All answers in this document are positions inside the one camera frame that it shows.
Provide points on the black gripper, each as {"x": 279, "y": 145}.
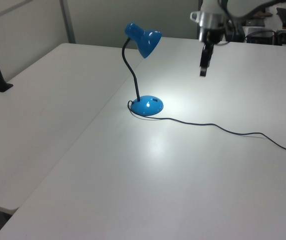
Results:
{"x": 211, "y": 36}

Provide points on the blue gooseneck desk lamp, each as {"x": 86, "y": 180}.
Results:
{"x": 147, "y": 42}

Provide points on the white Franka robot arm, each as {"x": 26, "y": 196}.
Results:
{"x": 210, "y": 17}

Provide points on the black power strip box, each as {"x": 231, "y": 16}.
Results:
{"x": 228, "y": 35}

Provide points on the black electronic device box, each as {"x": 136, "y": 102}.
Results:
{"x": 260, "y": 37}

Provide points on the black monitor stand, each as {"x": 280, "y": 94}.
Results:
{"x": 255, "y": 23}

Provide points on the brown flat object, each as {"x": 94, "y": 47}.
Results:
{"x": 265, "y": 15}

